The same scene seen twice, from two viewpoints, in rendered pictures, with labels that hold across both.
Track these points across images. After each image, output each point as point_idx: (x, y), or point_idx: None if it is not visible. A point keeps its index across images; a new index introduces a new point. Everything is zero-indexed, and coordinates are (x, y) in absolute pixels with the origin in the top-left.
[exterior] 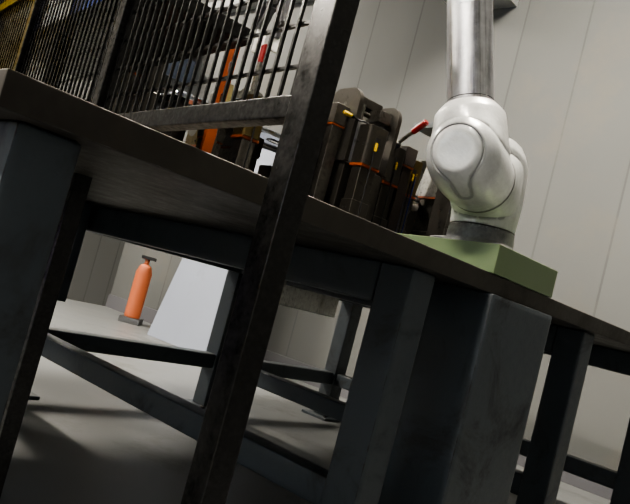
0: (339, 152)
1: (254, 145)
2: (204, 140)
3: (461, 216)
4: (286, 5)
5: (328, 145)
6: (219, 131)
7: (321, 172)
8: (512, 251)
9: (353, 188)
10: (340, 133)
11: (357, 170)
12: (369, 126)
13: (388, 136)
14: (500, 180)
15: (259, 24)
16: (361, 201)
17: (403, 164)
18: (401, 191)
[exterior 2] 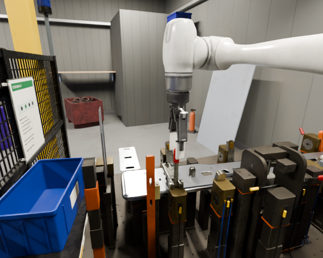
0: (251, 206)
1: (183, 221)
2: (147, 229)
3: None
4: (181, 127)
5: (241, 208)
6: (158, 214)
7: (239, 225)
8: None
9: (267, 240)
10: (250, 196)
11: (269, 228)
12: (276, 199)
13: (294, 176)
14: None
15: (170, 128)
16: (275, 250)
17: (310, 185)
18: (309, 201)
